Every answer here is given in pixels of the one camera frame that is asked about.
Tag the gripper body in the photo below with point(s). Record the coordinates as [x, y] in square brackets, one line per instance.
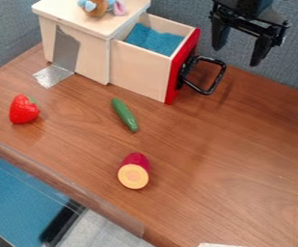
[250, 20]

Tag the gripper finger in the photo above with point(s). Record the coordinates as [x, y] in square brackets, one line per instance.
[260, 50]
[220, 36]

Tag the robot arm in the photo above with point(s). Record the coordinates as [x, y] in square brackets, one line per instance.
[249, 4]

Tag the drawer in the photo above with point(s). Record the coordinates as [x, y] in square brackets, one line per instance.
[155, 61]

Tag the blue cloth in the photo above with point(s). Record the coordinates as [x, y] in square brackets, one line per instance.
[153, 40]

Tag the plush animal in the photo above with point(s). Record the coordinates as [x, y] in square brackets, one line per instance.
[101, 7]

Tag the green toy cucumber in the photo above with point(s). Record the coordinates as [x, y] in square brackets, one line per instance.
[125, 114]

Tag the cabinet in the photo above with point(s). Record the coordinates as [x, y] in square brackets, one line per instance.
[86, 38]

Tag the red toy sweet potato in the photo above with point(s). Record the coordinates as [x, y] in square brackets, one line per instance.
[134, 171]

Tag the silver tape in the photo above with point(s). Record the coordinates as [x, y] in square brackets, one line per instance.
[59, 61]

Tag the red toy strawberry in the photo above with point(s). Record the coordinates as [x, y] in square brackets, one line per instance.
[23, 110]

